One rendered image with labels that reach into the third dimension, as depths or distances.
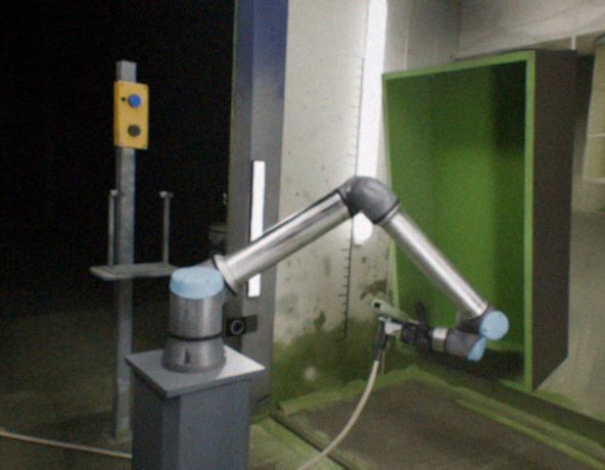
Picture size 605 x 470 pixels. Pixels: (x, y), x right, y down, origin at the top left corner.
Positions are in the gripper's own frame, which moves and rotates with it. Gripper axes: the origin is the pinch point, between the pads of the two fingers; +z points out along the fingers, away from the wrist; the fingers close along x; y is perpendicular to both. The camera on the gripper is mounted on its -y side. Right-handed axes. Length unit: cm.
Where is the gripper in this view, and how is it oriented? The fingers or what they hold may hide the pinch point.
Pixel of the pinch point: (384, 318)
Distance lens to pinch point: 202.9
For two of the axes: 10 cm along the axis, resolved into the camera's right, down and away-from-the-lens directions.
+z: -8.5, -1.5, 5.0
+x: 4.5, 2.8, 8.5
